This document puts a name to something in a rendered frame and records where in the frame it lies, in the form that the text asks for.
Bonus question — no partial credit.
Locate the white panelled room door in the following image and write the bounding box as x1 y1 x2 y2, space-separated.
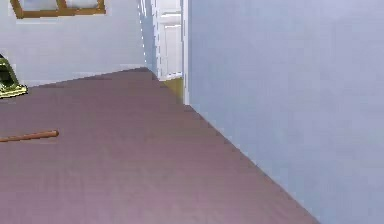
155 0 184 82

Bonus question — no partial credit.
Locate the brown wooden bat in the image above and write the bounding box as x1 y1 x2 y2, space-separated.
0 129 60 144

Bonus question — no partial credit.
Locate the wooden framed window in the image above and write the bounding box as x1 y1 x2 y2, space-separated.
9 0 107 20

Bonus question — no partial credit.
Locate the green and yellow stand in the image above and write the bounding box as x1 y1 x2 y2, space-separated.
0 54 29 100

